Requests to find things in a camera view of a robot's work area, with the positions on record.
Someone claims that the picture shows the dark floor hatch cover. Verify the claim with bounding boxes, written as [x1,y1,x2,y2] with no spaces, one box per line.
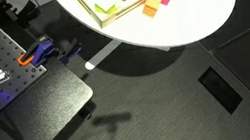
[196,61,246,120]

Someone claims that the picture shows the orange black clamp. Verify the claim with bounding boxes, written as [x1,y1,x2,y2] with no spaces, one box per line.
[14,32,86,73]

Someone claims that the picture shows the white table base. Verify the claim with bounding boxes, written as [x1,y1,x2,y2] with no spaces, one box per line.
[80,30,174,71]

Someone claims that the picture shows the orange block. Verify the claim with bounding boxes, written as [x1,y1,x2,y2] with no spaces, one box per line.
[139,0,165,21]

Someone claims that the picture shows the lime green block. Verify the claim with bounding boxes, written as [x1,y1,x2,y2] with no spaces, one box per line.
[93,0,119,18]

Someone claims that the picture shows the perforated metal breadboard plate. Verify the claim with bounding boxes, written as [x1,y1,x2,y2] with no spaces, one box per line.
[0,1,55,129]

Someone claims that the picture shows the wooden tray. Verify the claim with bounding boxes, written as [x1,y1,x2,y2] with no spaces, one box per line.
[67,0,162,35]

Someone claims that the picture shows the dark robot mounting table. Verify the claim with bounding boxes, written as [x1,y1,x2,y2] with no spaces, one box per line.
[0,52,103,140]

